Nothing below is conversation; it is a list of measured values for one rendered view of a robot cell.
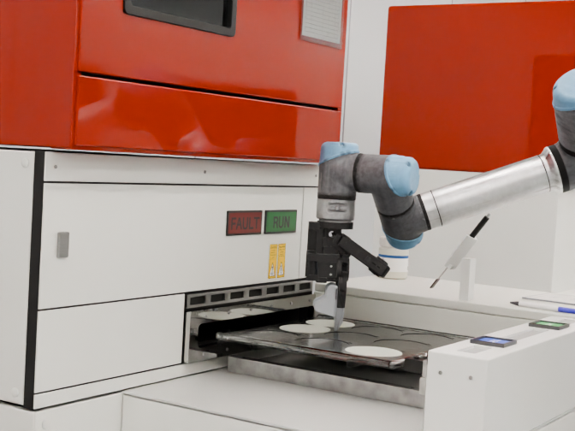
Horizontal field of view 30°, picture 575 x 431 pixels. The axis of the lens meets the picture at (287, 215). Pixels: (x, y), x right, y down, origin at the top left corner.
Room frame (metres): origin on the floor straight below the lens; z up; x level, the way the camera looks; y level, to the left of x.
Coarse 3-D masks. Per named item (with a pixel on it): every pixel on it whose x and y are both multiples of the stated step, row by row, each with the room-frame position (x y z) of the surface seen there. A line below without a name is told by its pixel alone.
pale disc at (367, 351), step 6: (348, 348) 1.89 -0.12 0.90; (354, 348) 1.89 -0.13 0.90; (360, 348) 1.89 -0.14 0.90; (366, 348) 1.90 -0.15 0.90; (372, 348) 1.90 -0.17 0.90; (378, 348) 1.90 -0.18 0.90; (384, 348) 1.91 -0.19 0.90; (360, 354) 1.83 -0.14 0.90; (366, 354) 1.84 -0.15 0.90; (372, 354) 1.84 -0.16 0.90; (378, 354) 1.84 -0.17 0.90; (384, 354) 1.85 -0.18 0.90; (390, 354) 1.85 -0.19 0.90; (396, 354) 1.85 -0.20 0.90
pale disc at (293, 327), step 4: (292, 324) 2.12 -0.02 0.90; (296, 324) 2.13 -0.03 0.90; (300, 324) 2.13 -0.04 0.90; (304, 324) 2.13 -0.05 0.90; (280, 328) 2.07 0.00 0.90; (284, 328) 2.07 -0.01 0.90; (288, 328) 2.07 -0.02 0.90; (292, 328) 2.07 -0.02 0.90; (296, 328) 2.07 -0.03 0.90; (300, 328) 2.07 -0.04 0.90; (304, 328) 2.08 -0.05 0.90; (308, 328) 2.08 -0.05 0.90; (312, 328) 2.08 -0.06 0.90; (316, 328) 2.08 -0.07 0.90; (320, 328) 2.08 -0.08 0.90; (324, 328) 2.09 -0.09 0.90; (328, 328) 2.09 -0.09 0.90; (296, 332) 2.03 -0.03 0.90; (300, 332) 2.03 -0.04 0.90; (304, 332) 2.03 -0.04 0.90; (308, 332) 2.04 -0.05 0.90; (312, 332) 2.04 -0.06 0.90; (316, 332) 2.04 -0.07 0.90; (320, 332) 2.04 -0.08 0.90; (324, 332) 2.05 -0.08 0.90
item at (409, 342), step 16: (304, 320) 2.19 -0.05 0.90; (256, 336) 1.96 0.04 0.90; (272, 336) 1.97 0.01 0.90; (288, 336) 1.98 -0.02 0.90; (304, 336) 1.99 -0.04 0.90; (320, 336) 2.00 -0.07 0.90; (336, 336) 2.01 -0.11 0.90; (352, 336) 2.02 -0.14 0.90; (368, 336) 2.04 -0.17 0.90; (384, 336) 2.04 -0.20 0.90; (400, 336) 2.06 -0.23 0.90; (416, 336) 2.07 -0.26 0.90; (432, 336) 2.08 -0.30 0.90; (448, 336) 2.09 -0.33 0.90; (416, 352) 1.88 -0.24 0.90
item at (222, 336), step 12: (216, 336) 1.96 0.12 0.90; (228, 336) 1.94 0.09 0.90; (240, 336) 1.93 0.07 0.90; (276, 348) 1.89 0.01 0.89; (288, 348) 1.87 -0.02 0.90; (300, 348) 1.86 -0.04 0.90; (312, 348) 1.85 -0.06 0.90; (348, 360) 1.81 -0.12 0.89; (360, 360) 1.80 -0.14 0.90; (372, 360) 1.79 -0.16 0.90; (384, 360) 1.78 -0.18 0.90
